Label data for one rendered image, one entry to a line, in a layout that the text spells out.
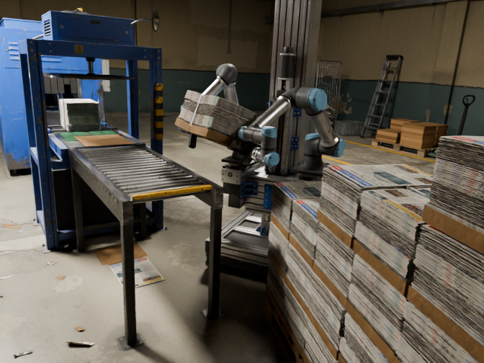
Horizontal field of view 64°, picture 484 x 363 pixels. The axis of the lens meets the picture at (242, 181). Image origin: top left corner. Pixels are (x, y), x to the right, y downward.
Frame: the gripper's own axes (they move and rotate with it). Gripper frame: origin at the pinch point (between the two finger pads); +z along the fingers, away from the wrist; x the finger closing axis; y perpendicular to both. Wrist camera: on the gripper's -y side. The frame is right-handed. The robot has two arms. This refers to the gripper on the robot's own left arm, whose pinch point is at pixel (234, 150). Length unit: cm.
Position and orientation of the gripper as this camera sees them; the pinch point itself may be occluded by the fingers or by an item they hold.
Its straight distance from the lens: 221.0
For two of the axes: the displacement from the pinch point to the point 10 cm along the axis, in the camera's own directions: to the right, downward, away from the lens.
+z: -5.5, -2.6, 7.9
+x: -7.6, -2.3, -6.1
